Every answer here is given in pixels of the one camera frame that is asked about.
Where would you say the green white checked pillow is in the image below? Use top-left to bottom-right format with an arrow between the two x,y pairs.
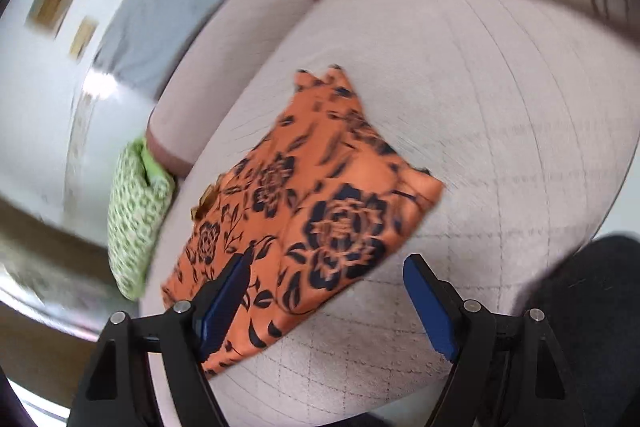
107,139 -> 177,302

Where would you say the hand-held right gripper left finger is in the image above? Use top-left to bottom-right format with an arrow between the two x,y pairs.
67,252 -> 256,427

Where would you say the orange black floral shirt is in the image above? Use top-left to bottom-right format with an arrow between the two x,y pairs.
161,64 -> 445,378

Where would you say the grey pillow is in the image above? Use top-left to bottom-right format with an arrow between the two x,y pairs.
92,0 -> 273,100

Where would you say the wooden door with patterned glass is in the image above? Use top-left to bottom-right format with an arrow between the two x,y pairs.
0,194 -> 146,413

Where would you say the person's dark clothing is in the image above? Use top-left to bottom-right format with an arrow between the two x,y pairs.
515,234 -> 640,427

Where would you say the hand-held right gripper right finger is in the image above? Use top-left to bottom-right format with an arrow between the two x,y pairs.
402,253 -> 583,427

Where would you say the pink rolled bolster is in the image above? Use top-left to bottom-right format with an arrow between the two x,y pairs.
146,0 -> 326,180

